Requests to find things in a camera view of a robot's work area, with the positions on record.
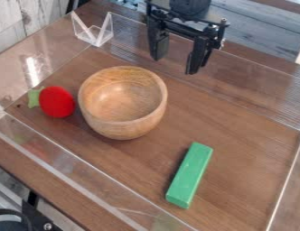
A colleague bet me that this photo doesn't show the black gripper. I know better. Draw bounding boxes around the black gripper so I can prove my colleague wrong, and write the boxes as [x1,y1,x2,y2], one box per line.
[145,0,231,75]

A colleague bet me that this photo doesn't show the red plush strawberry toy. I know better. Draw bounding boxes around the red plush strawberry toy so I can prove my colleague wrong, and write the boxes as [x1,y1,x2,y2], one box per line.
[29,86,76,118]

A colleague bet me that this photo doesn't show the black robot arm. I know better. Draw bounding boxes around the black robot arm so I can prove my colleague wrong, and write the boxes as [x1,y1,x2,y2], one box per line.
[145,0,231,75]

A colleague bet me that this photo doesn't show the wooden bowl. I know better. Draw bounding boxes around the wooden bowl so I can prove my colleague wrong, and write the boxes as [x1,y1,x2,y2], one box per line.
[78,66,169,140]

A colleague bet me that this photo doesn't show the green rectangular block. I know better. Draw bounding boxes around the green rectangular block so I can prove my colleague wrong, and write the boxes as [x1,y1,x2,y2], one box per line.
[166,143,213,209]

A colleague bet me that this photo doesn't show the black clamp under table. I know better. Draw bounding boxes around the black clamp under table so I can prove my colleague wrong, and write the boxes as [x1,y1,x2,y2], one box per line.
[0,198,64,231]

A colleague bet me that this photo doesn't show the clear acrylic front wall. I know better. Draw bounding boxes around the clear acrylic front wall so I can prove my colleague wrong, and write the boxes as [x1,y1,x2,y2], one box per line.
[0,112,197,231]

